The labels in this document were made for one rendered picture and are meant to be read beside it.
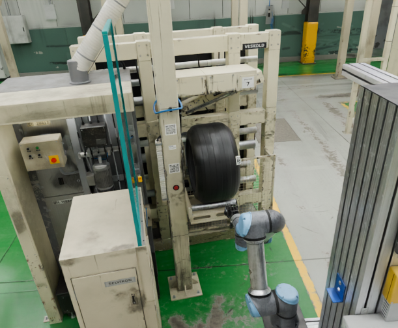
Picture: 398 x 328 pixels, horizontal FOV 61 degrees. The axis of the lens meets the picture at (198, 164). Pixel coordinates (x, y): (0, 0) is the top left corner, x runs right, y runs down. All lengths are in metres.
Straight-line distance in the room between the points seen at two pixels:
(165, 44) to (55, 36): 9.84
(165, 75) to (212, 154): 0.58
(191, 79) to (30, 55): 10.05
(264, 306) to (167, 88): 1.35
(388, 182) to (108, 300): 1.38
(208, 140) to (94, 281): 1.11
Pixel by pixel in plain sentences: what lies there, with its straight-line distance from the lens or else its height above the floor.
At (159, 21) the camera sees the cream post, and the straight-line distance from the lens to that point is 2.11.
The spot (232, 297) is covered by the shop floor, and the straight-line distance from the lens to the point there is 3.10.
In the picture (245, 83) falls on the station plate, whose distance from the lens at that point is 2.57.
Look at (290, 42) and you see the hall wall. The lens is 11.82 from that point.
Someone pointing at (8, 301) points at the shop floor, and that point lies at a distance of 3.58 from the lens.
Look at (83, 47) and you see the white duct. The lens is 2.42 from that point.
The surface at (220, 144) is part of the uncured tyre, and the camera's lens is 2.26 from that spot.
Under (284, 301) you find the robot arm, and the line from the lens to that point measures 1.87.
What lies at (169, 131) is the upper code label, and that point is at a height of 1.50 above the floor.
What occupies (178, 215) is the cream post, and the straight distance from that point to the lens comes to 2.60.
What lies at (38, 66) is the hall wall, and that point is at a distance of 12.24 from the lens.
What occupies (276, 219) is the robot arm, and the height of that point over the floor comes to 1.31.
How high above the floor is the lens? 2.34
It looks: 28 degrees down
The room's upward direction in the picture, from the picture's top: 3 degrees counter-clockwise
